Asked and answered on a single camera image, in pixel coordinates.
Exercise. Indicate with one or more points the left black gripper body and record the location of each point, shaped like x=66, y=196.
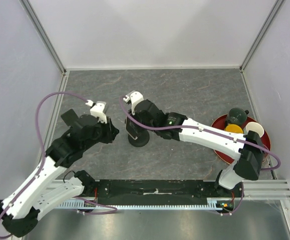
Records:
x=104, y=132

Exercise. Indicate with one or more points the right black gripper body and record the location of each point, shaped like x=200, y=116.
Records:
x=136, y=117

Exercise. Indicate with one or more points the black phone stand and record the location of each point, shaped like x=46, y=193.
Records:
x=141, y=140

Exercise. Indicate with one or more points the small black phone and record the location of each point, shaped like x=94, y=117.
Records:
x=70, y=118

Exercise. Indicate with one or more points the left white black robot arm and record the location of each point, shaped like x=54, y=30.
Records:
x=23, y=209

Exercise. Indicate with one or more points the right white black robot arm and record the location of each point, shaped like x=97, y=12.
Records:
x=245, y=149

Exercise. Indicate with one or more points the yellow cup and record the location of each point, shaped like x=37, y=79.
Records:
x=233, y=128

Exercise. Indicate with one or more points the dark green cup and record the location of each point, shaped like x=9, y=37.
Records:
x=236, y=116

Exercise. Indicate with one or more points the white blue mug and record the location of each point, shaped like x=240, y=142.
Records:
x=255, y=127

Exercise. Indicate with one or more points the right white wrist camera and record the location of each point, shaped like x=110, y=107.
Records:
x=133, y=98

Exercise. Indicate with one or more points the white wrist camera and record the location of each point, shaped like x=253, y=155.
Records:
x=98, y=109
x=133, y=98

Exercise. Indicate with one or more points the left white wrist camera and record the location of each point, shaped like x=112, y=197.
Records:
x=98, y=109

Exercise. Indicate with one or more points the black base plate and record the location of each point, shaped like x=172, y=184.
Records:
x=110, y=188

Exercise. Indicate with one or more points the light blue cable duct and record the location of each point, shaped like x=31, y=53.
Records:
x=73, y=204

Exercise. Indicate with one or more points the left aluminium frame post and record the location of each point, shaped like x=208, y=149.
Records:
x=43, y=34

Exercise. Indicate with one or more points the aluminium frame post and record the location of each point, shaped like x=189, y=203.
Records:
x=43, y=34
x=261, y=33

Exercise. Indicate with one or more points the right aluminium frame post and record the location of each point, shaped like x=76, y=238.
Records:
x=261, y=33

